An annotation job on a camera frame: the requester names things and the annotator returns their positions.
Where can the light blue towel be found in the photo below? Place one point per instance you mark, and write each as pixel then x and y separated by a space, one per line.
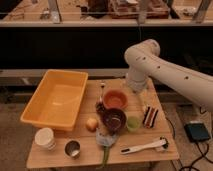
pixel 105 140

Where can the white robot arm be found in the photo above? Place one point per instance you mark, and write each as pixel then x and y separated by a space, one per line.
pixel 144 61

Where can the green plastic cup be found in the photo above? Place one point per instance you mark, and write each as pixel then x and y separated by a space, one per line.
pixel 133 123

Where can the metal cup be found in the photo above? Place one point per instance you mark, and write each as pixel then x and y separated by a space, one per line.
pixel 72 149

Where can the white paper cup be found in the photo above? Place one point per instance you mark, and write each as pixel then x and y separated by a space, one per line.
pixel 45 138

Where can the orange bowl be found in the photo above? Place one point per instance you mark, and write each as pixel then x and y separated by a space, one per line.
pixel 115 99

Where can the yellow round fruit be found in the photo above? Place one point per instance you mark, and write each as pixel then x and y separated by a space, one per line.
pixel 92 124

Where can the striped toy cake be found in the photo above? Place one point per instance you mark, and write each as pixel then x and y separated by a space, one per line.
pixel 150 116

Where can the yellow plastic bin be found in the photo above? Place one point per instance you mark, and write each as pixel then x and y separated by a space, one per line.
pixel 57 100

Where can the green cucumber toy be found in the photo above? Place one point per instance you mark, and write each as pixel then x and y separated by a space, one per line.
pixel 106 151

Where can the black foot pedal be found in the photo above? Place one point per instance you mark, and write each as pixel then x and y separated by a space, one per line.
pixel 197 132

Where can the white handled brush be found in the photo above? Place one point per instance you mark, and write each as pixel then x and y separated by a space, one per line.
pixel 133 149

